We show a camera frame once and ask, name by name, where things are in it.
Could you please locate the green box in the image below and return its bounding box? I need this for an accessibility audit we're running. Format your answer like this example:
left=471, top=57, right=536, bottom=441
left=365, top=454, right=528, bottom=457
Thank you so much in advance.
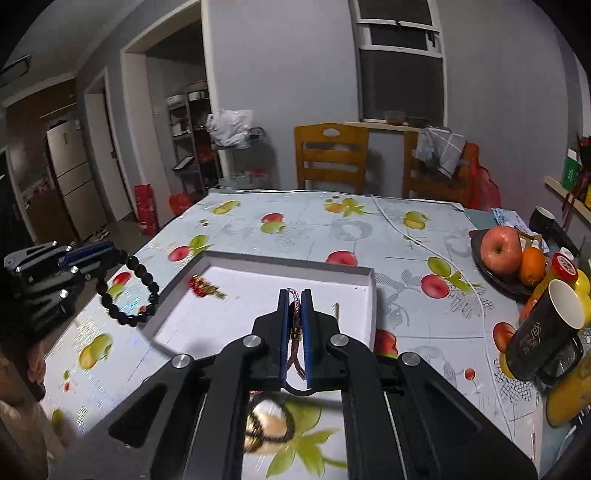
left=561, top=157, right=580, bottom=190

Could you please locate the pink braided bracelet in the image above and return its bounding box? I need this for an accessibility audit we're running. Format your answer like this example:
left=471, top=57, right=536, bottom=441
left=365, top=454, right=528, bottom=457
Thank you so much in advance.
left=285, top=288, right=307, bottom=383

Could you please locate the red apple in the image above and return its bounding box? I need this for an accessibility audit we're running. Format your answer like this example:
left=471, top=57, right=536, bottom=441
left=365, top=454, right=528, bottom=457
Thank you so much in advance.
left=480, top=225, right=525, bottom=277

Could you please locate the small black bead bracelet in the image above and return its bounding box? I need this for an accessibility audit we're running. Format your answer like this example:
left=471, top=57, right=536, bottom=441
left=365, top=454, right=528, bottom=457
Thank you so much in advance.
left=245, top=401, right=297, bottom=455

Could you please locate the person's left hand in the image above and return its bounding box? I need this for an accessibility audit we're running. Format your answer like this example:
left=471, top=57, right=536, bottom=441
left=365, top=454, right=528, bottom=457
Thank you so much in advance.
left=25, top=347, right=48, bottom=386

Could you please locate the yellow juice bottle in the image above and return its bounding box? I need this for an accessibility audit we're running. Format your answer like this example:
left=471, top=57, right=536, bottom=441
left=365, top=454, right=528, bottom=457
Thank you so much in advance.
left=546, top=364, right=591, bottom=428

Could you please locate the window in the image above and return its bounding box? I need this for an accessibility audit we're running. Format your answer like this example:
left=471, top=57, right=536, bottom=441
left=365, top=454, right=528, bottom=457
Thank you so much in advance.
left=348, top=0, right=448, bottom=125

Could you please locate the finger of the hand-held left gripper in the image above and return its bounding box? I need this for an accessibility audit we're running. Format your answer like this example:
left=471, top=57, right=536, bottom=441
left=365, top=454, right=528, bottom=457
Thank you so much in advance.
left=69, top=258, right=126, bottom=288
left=59, top=240, right=122, bottom=269

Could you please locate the wooden chair with cutout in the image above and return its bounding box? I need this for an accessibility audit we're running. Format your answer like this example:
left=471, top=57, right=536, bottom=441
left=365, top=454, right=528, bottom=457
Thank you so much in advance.
left=294, top=122, right=370, bottom=195

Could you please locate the person's left forearm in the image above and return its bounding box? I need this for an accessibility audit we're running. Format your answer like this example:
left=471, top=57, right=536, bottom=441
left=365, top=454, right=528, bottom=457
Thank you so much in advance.
left=0, top=397, right=49, bottom=480

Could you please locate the orange juice bottle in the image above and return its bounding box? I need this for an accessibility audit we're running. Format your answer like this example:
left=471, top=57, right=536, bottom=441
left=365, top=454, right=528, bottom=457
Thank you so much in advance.
left=519, top=251, right=579, bottom=324

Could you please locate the metal shelf rack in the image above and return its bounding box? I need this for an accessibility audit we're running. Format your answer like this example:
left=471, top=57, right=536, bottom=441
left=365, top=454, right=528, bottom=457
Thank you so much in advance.
left=166, top=80, right=220, bottom=199

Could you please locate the silver refrigerator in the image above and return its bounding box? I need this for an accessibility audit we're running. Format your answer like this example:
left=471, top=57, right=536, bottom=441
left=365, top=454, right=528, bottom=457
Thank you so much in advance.
left=45, top=117, right=108, bottom=241

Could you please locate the white door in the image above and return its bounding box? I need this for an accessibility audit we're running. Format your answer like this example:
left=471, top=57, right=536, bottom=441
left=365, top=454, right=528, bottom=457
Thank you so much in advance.
left=85, top=92, right=134, bottom=232

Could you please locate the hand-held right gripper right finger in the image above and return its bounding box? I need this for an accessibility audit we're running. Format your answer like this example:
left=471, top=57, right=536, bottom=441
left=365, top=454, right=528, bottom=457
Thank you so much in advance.
left=300, top=288, right=539, bottom=480

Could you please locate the white shallow cardboard box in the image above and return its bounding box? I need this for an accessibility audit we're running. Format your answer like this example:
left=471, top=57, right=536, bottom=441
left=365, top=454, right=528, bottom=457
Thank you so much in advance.
left=139, top=250, right=377, bottom=365

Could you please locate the large black bead bracelet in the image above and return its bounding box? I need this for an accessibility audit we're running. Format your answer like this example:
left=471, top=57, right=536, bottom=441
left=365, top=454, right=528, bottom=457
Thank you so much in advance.
left=95, top=249, right=160, bottom=328

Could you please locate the fruit print tablecloth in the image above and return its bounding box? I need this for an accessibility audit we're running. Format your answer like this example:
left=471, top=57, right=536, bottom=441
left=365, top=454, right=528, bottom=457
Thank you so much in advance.
left=39, top=187, right=555, bottom=480

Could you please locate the white plastic bag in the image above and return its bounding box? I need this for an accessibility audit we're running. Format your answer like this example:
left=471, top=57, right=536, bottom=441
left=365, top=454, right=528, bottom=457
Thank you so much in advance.
left=205, top=108, right=254, bottom=149

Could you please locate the tall black mug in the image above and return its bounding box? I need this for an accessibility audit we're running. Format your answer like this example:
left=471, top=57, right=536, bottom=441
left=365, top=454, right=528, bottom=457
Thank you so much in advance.
left=505, top=279, right=586, bottom=384

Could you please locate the red plastic bag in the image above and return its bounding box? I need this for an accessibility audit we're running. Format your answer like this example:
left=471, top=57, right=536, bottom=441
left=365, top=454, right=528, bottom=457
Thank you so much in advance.
left=462, top=143, right=502, bottom=210

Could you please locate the red and gold charm bracelet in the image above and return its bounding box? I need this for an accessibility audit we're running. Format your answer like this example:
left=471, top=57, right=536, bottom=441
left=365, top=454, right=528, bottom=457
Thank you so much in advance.
left=188, top=274, right=228, bottom=301

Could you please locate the orange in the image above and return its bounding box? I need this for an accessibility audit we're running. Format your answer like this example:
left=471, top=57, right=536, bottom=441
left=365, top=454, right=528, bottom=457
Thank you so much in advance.
left=518, top=247, right=548, bottom=287

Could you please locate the small black mug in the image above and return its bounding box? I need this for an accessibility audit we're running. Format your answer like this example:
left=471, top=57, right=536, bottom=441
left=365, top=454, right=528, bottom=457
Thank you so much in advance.
left=529, top=206, right=578, bottom=254

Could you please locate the small red floor bag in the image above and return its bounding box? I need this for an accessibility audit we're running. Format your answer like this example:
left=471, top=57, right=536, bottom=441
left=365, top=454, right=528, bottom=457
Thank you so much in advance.
left=168, top=191, right=194, bottom=217

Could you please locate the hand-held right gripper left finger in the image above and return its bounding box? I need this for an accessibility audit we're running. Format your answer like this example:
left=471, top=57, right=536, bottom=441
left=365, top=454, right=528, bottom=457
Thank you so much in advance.
left=46, top=288, right=291, bottom=480

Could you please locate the grey checked cloth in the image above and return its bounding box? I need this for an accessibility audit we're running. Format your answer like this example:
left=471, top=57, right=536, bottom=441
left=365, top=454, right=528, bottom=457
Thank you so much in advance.
left=414, top=126, right=466, bottom=180

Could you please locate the stack of red boxes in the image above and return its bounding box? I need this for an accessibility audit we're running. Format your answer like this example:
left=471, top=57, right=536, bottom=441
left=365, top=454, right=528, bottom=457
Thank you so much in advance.
left=134, top=183, right=160, bottom=236

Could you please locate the wooden wall shelf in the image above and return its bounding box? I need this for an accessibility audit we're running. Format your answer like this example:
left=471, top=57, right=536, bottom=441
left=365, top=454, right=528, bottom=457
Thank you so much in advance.
left=544, top=175, right=591, bottom=217

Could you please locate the wire cart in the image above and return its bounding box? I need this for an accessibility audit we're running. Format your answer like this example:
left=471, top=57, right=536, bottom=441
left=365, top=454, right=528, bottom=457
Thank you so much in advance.
left=212, top=127, right=267, bottom=185

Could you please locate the black plate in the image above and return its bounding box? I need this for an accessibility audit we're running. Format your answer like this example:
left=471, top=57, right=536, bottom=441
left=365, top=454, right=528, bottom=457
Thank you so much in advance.
left=469, top=227, right=536, bottom=296

